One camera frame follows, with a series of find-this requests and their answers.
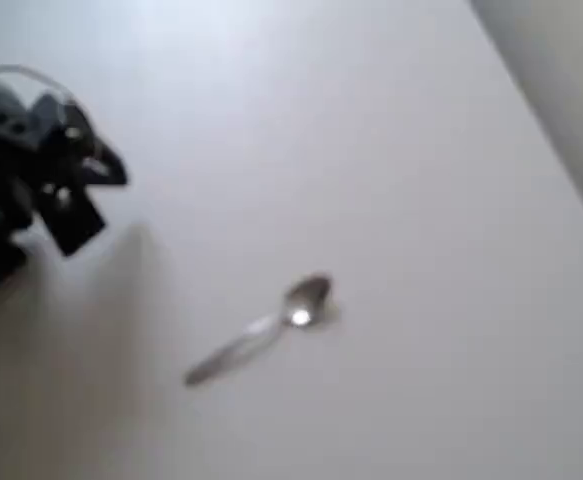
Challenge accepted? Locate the silver metal spoon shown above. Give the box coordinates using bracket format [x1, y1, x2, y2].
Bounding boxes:
[183, 272, 333, 388]

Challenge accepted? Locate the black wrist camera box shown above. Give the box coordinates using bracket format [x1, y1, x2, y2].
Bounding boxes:
[34, 183, 108, 258]

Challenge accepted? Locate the clear camera cable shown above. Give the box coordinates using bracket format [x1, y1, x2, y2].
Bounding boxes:
[0, 63, 78, 112]

